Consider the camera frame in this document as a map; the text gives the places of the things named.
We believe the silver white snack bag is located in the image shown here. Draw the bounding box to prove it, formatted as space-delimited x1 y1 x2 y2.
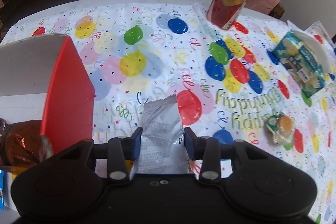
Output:
136 94 189 174

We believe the dark red foil bag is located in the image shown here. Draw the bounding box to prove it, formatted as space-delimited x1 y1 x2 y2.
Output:
1 119 54 168

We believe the balloon birthday tablecloth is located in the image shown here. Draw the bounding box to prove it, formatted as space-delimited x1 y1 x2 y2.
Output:
2 0 335 223

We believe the egg yolk pastry packet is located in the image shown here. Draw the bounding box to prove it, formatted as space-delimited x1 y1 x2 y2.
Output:
265 113 295 145

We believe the red white cardboard box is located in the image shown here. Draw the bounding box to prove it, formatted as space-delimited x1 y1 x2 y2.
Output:
0 33 96 214

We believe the blue snack packet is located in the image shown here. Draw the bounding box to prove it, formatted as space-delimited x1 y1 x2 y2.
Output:
0 170 5 210

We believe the pink cloth on chair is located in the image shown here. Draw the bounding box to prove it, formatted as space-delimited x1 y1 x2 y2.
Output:
245 0 280 14

